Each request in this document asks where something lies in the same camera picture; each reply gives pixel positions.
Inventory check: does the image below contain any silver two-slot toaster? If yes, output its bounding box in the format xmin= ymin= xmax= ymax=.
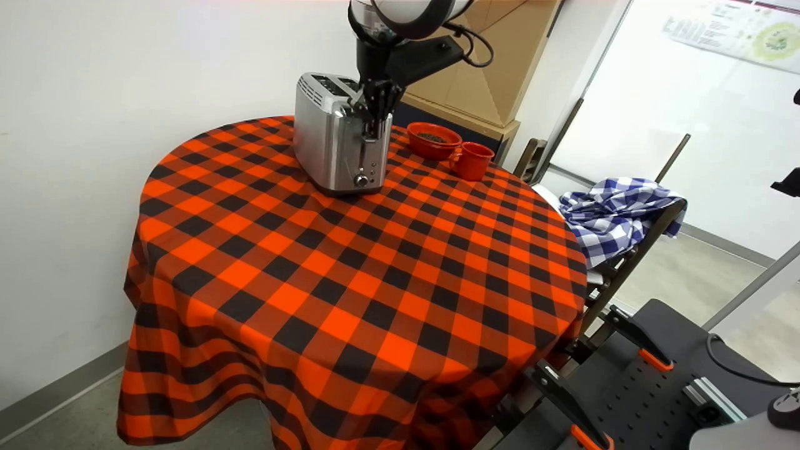
xmin=293 ymin=72 xmax=393 ymax=195

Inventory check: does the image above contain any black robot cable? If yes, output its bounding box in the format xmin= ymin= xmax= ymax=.
xmin=440 ymin=20 xmax=495 ymax=69

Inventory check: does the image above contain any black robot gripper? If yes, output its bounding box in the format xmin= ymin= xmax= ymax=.
xmin=358 ymin=37 xmax=463 ymax=139

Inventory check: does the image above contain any blue white checkered cloth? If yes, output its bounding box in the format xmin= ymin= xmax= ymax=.
xmin=558 ymin=174 xmax=681 ymax=267

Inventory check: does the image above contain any large cardboard box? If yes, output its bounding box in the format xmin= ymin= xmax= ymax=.
xmin=403 ymin=0 xmax=562 ymax=139

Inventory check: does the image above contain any red bowl with coffee beans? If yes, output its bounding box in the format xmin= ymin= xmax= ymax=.
xmin=405 ymin=123 xmax=463 ymax=162

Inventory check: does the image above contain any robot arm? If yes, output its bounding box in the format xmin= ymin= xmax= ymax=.
xmin=348 ymin=0 xmax=470 ymax=139

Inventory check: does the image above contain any wall poster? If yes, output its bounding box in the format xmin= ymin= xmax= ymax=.
xmin=663 ymin=0 xmax=800 ymax=74

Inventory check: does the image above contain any orange black checkered tablecloth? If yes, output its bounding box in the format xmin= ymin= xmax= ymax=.
xmin=118 ymin=117 xmax=588 ymax=450

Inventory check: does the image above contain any red mug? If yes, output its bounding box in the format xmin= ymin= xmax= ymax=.
xmin=452 ymin=143 xmax=495 ymax=183

